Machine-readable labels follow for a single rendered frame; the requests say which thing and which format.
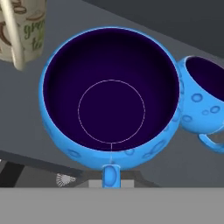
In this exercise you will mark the white ribbed round object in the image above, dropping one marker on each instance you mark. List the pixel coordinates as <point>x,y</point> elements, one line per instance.
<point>64,179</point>

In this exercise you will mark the large blue dotted mug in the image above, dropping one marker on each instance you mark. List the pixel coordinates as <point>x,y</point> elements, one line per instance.
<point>110,113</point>

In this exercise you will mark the beige printed mug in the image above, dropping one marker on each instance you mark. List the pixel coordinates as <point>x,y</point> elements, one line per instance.
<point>30,35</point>

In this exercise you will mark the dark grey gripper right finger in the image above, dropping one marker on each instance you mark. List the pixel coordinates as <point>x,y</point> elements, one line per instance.
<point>128,183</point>

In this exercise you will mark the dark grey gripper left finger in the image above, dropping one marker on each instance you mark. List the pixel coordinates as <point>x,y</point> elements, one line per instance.
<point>94,183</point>

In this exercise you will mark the small blue dotted mug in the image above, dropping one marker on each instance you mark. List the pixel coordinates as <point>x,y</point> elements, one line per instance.
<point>201,113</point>

